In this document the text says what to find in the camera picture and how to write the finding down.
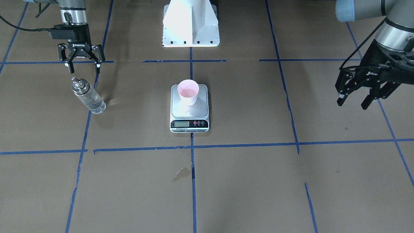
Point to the glass sauce bottle steel cap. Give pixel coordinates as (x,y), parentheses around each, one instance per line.
(88,95)

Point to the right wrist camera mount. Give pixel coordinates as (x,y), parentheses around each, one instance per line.
(70,32)

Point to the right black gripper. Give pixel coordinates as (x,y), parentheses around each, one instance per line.
(80,47)

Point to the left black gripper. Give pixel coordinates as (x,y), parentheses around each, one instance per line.
(371,75)

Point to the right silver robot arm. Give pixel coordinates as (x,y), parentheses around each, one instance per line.
(73,12)

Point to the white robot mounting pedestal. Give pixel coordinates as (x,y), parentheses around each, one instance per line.
(190,23)

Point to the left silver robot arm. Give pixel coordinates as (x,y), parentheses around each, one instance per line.
(394,31)

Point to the white digital kitchen scale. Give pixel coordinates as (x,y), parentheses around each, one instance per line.
(189,119)

